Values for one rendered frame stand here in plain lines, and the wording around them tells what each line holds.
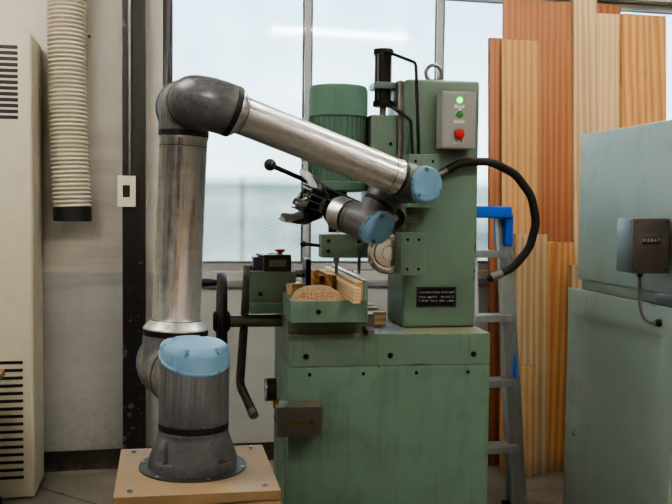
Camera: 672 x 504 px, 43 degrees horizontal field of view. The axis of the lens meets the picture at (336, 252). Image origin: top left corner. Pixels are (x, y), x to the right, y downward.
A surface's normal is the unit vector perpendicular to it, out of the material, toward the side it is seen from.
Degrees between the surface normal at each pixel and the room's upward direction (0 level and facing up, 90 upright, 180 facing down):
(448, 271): 90
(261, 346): 90
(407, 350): 90
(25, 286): 90
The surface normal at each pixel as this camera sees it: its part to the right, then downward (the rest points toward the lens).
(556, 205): 0.21, 0.00
